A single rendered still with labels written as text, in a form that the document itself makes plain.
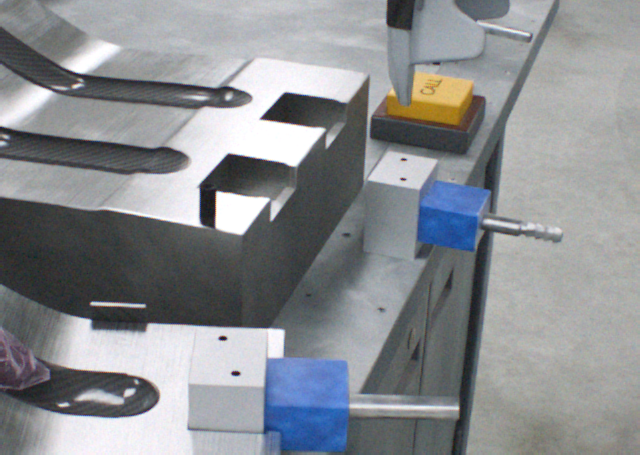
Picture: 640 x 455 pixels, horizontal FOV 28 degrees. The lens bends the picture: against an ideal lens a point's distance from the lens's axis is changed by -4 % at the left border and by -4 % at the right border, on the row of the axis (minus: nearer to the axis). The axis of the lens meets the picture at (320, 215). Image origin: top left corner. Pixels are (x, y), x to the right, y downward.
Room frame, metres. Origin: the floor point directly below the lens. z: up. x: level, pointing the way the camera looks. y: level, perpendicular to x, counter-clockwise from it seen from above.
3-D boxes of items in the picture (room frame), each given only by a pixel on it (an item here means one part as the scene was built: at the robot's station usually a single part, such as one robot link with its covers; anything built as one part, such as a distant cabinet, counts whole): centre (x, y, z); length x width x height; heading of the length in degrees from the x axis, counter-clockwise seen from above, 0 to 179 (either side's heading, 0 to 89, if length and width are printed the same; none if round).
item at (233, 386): (0.53, -0.01, 0.86); 0.13 x 0.05 x 0.05; 91
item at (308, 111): (0.81, 0.01, 0.87); 0.05 x 0.05 x 0.04; 74
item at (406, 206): (0.79, -0.10, 0.83); 0.13 x 0.05 x 0.05; 72
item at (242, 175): (0.71, 0.04, 0.87); 0.05 x 0.05 x 0.04; 74
